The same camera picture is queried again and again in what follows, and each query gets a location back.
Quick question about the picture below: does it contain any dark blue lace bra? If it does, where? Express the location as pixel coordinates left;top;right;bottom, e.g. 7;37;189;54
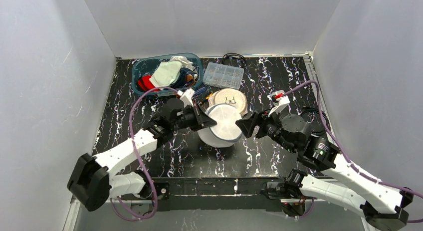
170;66;199;88

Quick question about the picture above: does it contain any orange black bra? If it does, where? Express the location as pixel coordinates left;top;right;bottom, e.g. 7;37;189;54
186;74;195;84

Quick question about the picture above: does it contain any pale cream bra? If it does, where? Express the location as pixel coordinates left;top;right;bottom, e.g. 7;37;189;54
149;61;182;87

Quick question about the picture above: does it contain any red bra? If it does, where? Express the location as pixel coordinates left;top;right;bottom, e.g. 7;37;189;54
136;75;155;92

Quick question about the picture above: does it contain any teal plastic bin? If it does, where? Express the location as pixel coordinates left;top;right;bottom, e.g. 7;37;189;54
132;53;204;96

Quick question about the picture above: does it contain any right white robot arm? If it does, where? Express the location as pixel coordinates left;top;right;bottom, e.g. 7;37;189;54
236;111;414;231

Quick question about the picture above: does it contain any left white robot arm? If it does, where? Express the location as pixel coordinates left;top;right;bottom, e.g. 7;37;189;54
67;98;217;212

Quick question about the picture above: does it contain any red blue screwdriver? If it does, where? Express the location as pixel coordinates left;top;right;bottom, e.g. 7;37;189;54
193;87;208;97

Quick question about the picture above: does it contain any clear plastic screw box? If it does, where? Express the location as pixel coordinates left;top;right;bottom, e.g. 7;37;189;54
203;62;244;89

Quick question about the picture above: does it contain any white cloth in bin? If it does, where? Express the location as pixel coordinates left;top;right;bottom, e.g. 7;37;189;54
169;55;195;71

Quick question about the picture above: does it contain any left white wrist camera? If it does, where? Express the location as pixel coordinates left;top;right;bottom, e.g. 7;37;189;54
177;88;195;107

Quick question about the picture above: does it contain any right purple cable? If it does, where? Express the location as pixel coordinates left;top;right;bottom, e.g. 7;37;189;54
276;79;423;224

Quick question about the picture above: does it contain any purple cable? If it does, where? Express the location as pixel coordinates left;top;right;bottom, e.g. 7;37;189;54
276;79;423;224
110;86;181;222

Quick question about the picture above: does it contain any black cable coil right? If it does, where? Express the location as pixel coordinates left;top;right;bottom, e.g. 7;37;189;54
299;107;330;136

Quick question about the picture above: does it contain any black cable coil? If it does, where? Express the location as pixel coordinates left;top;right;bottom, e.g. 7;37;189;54
221;53;247;68
299;107;330;136

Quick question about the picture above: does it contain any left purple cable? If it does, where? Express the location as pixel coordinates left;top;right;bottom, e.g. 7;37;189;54
110;86;181;222

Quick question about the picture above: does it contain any black cable coil rear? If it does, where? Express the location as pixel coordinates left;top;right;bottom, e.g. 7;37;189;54
221;53;247;68

